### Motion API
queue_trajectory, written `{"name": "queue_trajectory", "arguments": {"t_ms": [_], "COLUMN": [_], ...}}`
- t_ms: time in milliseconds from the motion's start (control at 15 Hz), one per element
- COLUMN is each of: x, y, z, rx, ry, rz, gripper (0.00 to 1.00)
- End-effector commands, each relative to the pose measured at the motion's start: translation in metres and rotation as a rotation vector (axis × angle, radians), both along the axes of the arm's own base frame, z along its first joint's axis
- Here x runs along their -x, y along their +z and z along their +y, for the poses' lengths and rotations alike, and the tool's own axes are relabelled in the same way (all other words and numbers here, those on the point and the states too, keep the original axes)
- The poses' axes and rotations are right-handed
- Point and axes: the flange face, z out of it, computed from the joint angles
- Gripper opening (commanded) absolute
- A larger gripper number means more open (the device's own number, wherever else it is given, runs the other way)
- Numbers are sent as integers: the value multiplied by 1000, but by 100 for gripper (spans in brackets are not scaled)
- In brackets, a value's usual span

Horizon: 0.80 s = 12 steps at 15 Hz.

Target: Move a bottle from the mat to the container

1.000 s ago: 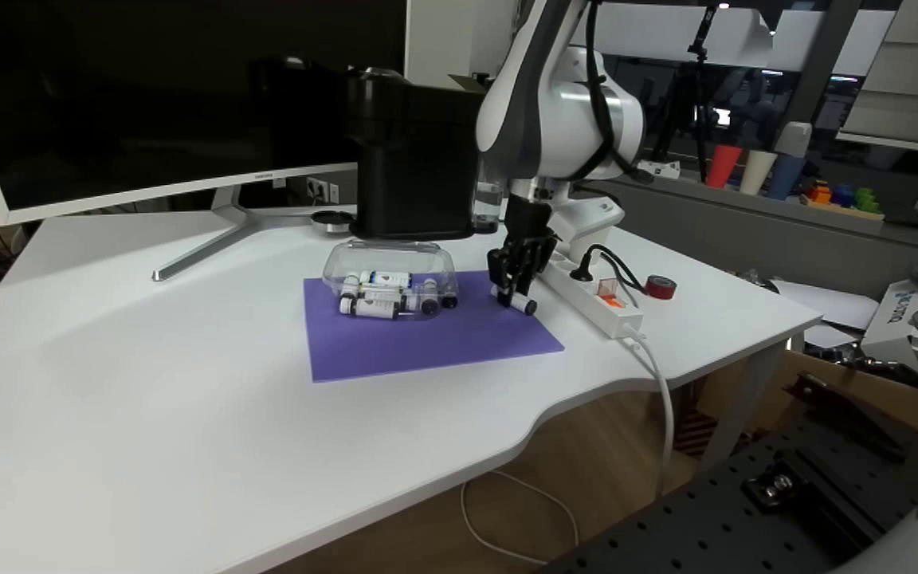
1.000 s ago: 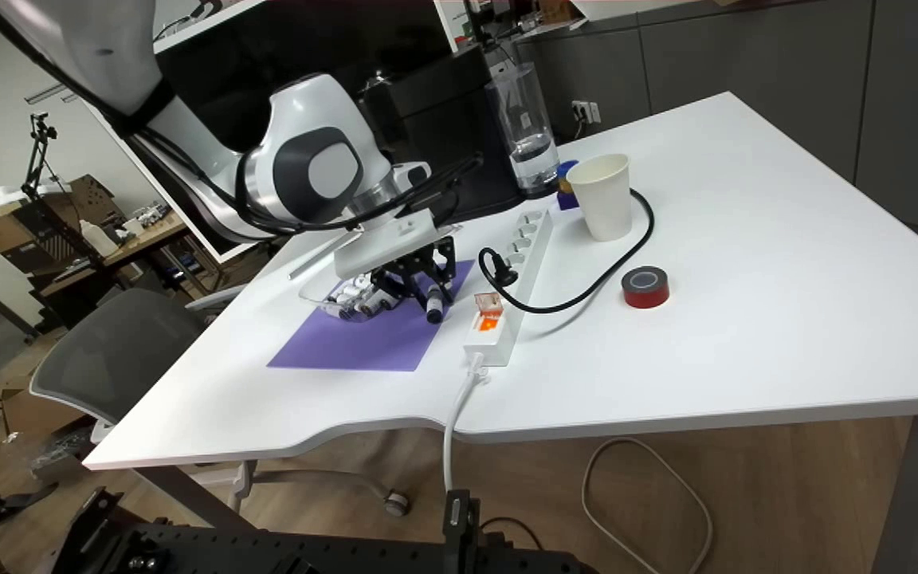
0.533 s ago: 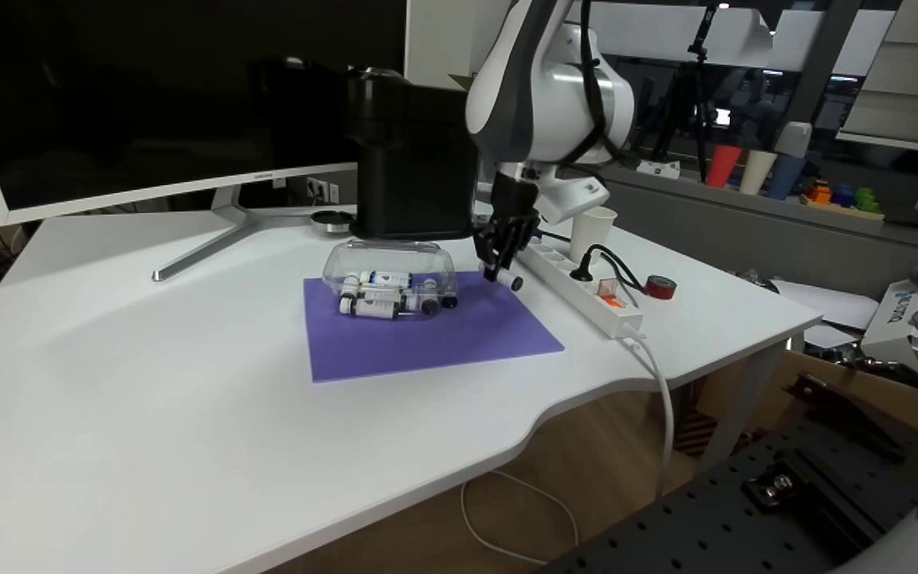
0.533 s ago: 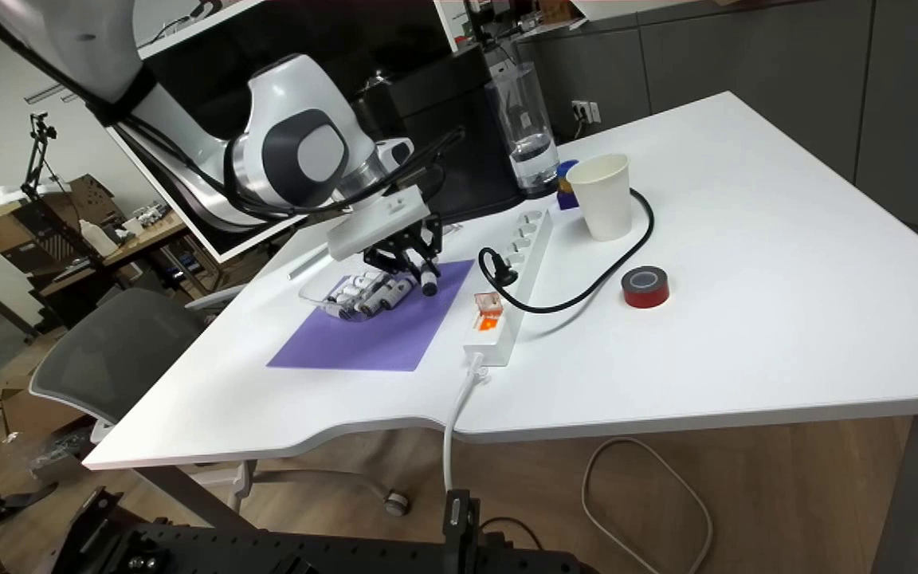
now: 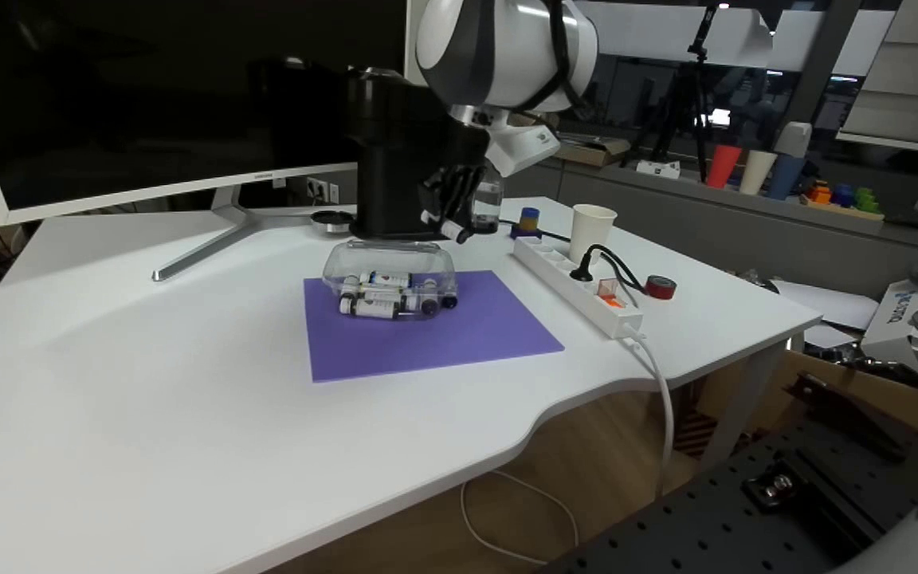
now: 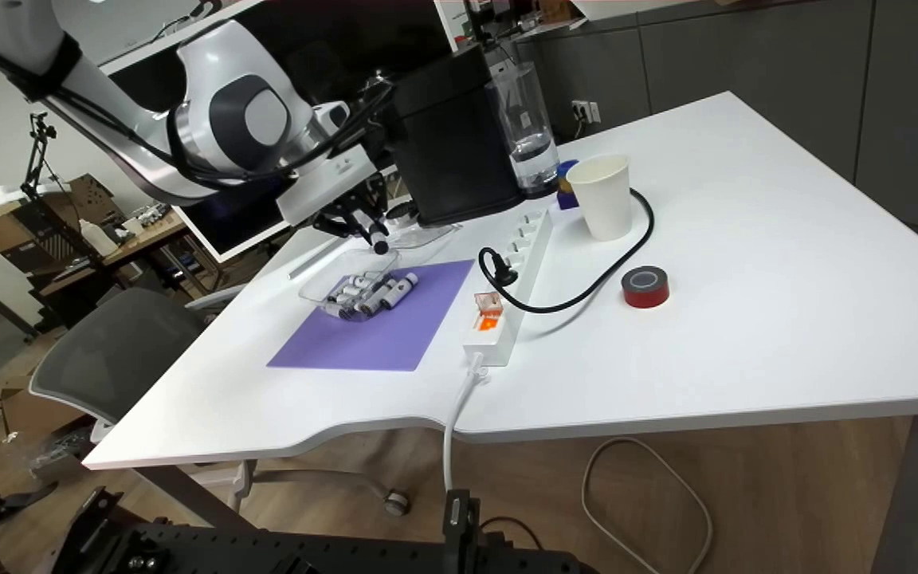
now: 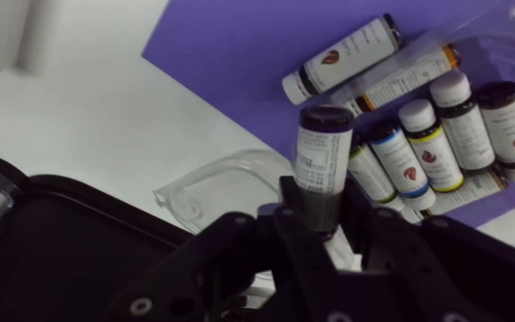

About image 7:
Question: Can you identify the white bottle blue band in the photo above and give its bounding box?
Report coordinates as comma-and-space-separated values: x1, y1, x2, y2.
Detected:
367, 122, 438, 211

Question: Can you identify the white bottle dark purple cap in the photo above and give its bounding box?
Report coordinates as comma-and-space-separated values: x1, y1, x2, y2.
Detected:
291, 106, 356, 236

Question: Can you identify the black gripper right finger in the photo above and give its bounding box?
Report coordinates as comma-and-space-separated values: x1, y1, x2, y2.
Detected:
340, 185, 515, 322

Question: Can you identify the white bottle orange band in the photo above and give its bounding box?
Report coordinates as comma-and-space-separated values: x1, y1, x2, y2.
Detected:
343, 43, 461, 118

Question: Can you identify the dark-cap bottle red logo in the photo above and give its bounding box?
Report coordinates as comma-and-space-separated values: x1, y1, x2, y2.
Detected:
474, 79, 515, 185

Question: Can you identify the white bottle green band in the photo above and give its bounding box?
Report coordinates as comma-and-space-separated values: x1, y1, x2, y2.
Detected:
347, 142, 406, 211

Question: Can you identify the white-cap bottle yellow band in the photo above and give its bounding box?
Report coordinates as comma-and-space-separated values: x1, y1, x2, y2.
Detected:
397, 97, 467, 195

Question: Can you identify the clear plastic clamshell container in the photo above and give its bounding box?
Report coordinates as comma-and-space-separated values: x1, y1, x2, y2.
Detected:
152, 0, 515, 236

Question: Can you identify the white-cap bottle with dark base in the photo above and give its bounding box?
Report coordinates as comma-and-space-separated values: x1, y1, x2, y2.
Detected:
281, 13, 404, 108

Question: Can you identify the white-cap bottle black band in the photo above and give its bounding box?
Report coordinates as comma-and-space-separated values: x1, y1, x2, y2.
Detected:
427, 70, 497, 174

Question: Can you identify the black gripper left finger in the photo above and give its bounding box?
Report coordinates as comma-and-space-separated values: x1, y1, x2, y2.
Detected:
107, 176, 343, 322

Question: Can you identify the purple mat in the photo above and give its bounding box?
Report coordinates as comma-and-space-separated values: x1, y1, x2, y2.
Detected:
141, 0, 515, 229

